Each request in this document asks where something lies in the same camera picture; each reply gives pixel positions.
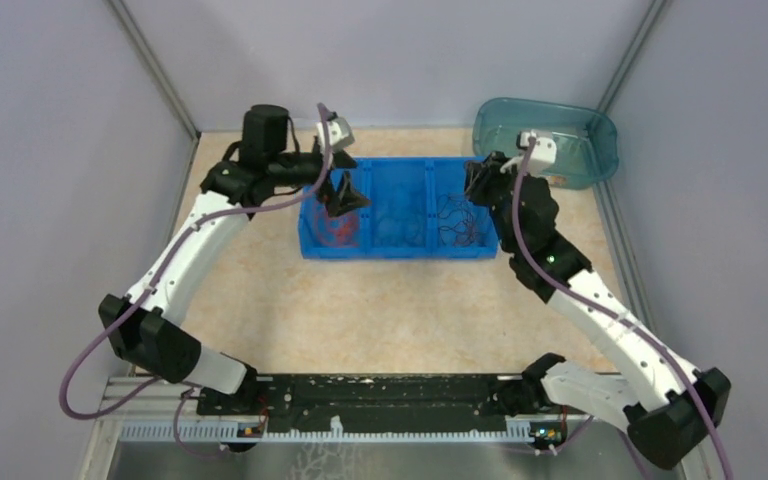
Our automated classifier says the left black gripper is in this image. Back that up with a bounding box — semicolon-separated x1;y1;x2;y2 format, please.
269;145;371;216

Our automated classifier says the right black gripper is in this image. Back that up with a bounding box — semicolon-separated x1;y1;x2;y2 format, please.
464;151;533;254

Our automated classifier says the orange cable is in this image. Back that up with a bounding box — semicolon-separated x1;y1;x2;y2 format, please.
320;215;362;250

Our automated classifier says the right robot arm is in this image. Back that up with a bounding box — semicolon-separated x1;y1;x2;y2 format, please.
464;152;734;479

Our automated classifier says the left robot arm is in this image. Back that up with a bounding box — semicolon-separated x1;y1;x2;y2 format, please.
98;104;370;414

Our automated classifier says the blue three-compartment bin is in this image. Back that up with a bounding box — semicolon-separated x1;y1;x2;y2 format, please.
297;157;498;260

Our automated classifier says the teal transparent plastic tub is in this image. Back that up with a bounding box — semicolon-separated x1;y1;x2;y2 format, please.
472;97;619;190

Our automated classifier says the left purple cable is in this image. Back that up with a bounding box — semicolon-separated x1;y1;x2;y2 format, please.
59;102;336;422

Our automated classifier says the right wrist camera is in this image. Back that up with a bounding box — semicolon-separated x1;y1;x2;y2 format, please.
500;129;558;176

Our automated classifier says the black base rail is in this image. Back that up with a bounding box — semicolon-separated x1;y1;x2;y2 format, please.
255;374;548;434

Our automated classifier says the white toothed cable strip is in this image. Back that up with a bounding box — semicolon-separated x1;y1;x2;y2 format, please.
119;416;534;444

